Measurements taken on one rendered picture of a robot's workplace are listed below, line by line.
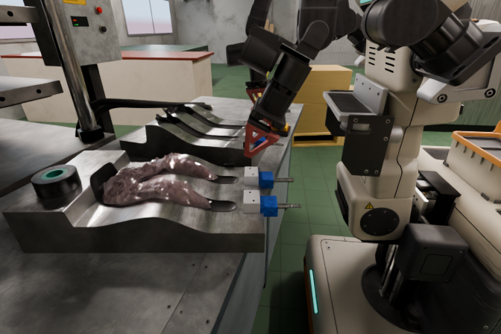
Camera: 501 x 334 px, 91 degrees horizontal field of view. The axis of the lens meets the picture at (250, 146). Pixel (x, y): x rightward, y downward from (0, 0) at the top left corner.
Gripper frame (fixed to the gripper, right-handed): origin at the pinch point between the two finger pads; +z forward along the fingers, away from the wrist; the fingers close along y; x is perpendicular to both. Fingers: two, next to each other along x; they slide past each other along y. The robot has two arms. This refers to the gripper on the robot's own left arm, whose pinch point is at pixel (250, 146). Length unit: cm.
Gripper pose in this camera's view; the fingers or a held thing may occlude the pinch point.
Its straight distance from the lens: 52.7
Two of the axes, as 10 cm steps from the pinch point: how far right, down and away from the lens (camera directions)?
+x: 8.9, 4.4, 1.1
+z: -4.4, 7.9, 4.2
